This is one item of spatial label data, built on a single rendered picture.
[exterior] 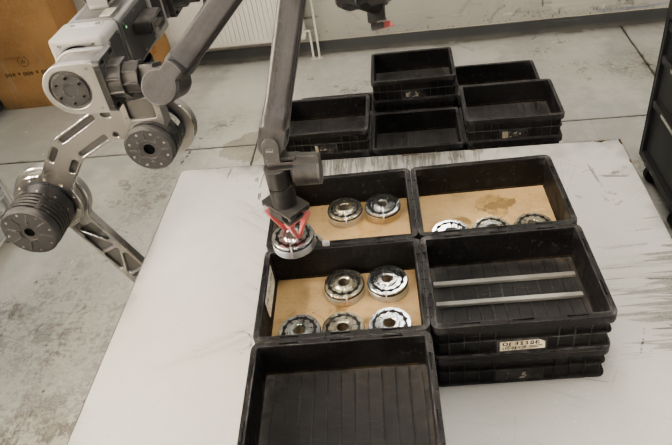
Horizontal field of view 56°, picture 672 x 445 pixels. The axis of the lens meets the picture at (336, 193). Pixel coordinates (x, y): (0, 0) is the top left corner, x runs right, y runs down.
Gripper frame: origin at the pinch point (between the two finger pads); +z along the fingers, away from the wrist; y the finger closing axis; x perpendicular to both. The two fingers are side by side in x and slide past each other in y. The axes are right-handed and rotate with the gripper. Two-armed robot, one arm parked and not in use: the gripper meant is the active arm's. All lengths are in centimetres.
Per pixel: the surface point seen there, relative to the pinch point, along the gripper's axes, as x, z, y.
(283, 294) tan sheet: 4.4, 22.2, 4.9
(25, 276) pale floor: 41, 105, 186
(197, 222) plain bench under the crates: -4, 35, 64
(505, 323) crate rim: -16, 12, -48
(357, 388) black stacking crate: 12.1, 22.1, -29.7
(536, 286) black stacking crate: -38, 23, -43
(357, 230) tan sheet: -25.5, 22.7, 6.7
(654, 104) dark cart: -194, 65, -8
